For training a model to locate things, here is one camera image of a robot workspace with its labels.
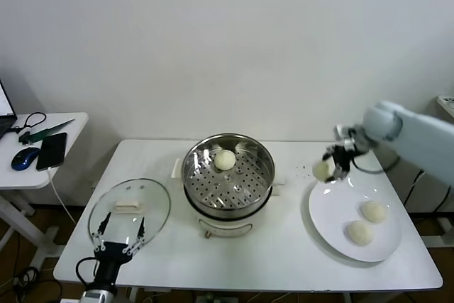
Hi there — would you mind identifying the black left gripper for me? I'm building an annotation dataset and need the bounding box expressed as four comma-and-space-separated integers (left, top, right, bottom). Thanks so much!
91, 212, 146, 285

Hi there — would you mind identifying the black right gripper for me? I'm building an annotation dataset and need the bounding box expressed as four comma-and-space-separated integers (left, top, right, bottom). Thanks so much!
321, 145, 353, 184

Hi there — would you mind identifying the white steamed baozi bun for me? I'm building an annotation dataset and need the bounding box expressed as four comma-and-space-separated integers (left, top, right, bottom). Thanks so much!
311, 161, 333, 182
346, 220, 375, 247
214, 150, 236, 172
360, 200, 389, 225

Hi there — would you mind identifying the round glass pot lid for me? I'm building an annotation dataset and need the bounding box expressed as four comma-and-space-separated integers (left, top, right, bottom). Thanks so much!
87, 177, 172, 254

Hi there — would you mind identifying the stainless steel steamer basket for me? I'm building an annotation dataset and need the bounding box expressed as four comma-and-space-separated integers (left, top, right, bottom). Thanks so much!
182, 133, 277, 211

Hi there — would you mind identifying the large white plate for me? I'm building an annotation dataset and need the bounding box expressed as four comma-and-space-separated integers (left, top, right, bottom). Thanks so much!
307, 176, 404, 264

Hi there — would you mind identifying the white electric cooker base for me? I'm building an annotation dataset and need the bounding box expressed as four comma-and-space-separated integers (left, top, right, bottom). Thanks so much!
172, 159, 287, 239

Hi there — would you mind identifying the black smartphone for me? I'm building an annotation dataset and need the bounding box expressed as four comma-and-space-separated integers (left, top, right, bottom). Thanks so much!
35, 131, 68, 172

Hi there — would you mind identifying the small white side table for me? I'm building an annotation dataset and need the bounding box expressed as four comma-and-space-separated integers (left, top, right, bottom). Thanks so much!
0, 111, 89, 260

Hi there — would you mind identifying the blue computer mouse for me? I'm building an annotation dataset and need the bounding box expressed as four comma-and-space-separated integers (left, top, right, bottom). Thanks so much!
11, 146, 40, 171

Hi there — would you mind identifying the black laptop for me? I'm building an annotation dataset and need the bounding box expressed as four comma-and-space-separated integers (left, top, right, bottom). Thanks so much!
0, 76, 18, 141

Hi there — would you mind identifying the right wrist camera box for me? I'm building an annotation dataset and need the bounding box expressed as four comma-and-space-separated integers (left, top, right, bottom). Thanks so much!
333, 124, 356, 151

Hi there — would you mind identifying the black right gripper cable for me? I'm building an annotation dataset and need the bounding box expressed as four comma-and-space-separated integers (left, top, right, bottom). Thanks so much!
349, 155, 400, 173

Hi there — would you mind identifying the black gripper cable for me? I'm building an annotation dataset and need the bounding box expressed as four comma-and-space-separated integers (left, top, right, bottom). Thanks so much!
76, 256, 102, 286
349, 155, 400, 173

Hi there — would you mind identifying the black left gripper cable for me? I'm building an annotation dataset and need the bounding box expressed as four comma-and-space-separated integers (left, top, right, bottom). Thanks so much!
76, 256, 102, 286

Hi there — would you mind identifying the white charging cable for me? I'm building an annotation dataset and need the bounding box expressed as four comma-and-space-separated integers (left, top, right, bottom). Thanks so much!
48, 167, 77, 225

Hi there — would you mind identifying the black power adapter cable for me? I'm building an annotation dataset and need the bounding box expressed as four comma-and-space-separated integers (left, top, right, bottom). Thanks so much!
404, 170, 454, 226

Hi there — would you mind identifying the black floor cable tangle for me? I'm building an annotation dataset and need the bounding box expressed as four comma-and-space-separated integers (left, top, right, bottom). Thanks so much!
13, 265, 63, 303

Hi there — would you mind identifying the black looped cord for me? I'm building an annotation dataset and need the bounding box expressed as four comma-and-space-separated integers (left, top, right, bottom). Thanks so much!
10, 111, 48, 134

